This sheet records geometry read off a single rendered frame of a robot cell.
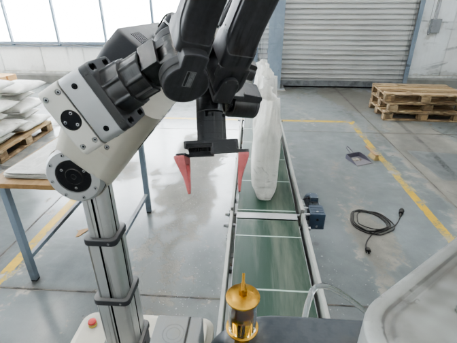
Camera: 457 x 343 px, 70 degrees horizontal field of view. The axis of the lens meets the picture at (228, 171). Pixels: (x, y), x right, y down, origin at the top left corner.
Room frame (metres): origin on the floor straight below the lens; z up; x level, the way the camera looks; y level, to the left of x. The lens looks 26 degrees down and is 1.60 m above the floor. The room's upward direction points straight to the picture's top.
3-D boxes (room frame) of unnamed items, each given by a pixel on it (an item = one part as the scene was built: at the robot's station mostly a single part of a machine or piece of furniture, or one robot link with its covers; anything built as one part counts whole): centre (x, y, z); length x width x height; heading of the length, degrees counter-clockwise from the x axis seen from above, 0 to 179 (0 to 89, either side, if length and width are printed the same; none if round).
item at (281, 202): (2.93, -0.33, 0.34); 2.21 x 0.39 x 0.09; 176
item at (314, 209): (1.94, -0.58, 0.35); 0.30 x 0.15 x 0.15; 176
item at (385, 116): (5.40, -3.10, 0.07); 1.20 x 0.82 x 0.14; 84
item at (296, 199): (2.90, -0.33, 0.35); 2.26 x 0.48 x 0.14; 176
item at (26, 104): (4.31, 2.80, 0.45); 0.66 x 0.42 x 0.13; 0
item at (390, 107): (5.40, -3.12, 0.22); 1.21 x 0.84 x 0.14; 86
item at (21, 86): (4.32, 2.77, 0.69); 0.66 x 0.43 x 0.13; 176
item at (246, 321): (0.20, -0.01, 1.37); 0.03 x 0.02 x 0.03; 176
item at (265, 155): (2.21, -0.28, 0.74); 0.47 x 0.22 x 0.72; 174
